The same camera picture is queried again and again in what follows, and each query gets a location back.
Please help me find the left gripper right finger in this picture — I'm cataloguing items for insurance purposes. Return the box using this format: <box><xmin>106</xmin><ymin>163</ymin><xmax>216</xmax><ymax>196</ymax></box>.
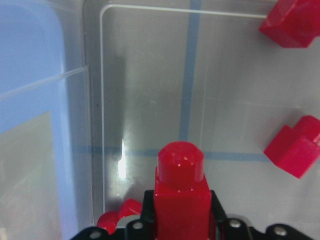
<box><xmin>210</xmin><ymin>190</ymin><xmax>227</xmax><ymax>223</ymax></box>

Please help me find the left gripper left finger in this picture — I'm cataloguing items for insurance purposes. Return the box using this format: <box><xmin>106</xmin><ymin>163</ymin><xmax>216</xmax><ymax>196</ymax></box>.
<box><xmin>142</xmin><ymin>190</ymin><xmax>155</xmax><ymax>223</ymax></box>

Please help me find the blue plastic tray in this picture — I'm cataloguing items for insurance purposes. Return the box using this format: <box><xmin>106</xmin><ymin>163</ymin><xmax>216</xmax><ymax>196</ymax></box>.
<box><xmin>0</xmin><ymin>0</ymin><xmax>93</xmax><ymax>240</ymax></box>

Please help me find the clear plastic storage box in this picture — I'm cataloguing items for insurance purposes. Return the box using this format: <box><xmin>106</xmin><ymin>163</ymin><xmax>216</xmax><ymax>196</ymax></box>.
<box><xmin>82</xmin><ymin>0</ymin><xmax>320</xmax><ymax>240</ymax></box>

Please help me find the red block top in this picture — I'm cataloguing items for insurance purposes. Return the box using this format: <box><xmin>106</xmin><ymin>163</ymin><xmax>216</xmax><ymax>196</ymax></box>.
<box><xmin>259</xmin><ymin>0</ymin><xmax>320</xmax><ymax>48</ymax></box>

